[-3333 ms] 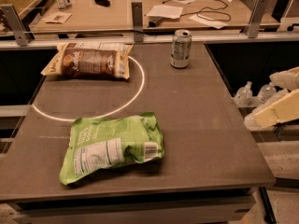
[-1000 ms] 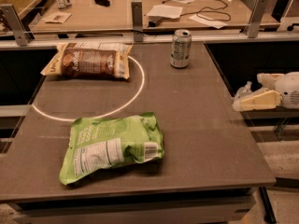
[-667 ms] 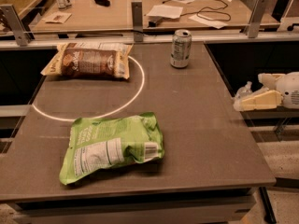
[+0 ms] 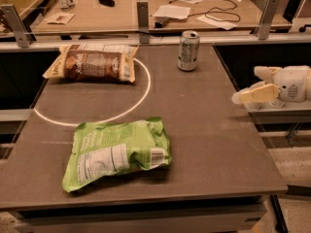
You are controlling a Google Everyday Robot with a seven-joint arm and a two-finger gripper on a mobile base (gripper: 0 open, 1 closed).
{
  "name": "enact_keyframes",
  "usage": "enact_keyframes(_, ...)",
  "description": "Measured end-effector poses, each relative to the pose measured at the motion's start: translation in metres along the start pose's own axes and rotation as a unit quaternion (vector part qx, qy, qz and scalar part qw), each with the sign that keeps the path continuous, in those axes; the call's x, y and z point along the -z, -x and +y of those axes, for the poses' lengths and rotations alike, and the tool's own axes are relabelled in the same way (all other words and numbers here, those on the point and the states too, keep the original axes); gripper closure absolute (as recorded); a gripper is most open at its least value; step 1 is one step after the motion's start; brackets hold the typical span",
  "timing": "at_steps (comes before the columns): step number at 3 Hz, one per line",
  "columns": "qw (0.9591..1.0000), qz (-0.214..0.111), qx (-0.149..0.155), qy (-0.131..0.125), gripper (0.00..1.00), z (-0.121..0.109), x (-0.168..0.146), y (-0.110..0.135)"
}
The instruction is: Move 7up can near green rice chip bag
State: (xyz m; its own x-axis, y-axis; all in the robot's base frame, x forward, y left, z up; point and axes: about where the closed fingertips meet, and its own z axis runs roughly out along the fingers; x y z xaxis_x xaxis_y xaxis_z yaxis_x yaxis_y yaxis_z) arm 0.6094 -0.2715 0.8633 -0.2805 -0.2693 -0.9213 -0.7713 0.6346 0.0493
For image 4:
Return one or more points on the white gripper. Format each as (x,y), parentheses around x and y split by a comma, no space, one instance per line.
(289,83)

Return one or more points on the silver 7up soda can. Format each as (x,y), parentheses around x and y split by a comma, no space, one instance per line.
(188,50)

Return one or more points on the green rice chip bag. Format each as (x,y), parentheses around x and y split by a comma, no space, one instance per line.
(111,149)

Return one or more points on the brown chip bag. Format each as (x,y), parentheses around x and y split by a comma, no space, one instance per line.
(94,62)

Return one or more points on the clear sanitizer bottle right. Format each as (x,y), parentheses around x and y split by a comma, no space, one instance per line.
(276,104)

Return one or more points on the white paper sheet right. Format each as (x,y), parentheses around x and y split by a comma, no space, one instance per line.
(214,21)

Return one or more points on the wooden back desk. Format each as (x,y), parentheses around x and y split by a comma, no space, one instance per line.
(91,16)

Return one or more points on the white paper sheet centre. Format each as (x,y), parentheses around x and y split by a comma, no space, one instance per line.
(171,11)

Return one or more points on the black computer mouse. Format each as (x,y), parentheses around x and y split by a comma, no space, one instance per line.
(108,3)

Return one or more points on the small paper packet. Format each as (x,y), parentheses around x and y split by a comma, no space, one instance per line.
(59,18)

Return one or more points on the right metal bracket post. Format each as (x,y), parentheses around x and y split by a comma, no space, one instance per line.
(262,31)

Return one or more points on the metal bracket post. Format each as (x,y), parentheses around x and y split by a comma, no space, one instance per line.
(22,37)
(262,31)
(143,21)

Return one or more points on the middle metal bracket post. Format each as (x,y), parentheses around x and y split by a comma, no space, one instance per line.
(143,21)

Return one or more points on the left metal bracket post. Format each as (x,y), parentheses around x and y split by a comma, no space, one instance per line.
(22,37)

